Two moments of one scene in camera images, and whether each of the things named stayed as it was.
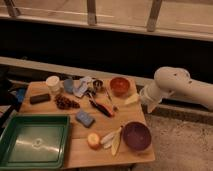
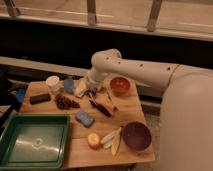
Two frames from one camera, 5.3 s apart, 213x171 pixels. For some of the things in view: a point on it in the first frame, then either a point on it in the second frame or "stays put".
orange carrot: x=106 y=105 stays put
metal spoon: x=115 y=107 stays put
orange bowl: x=119 y=87 stays put
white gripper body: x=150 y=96 to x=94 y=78
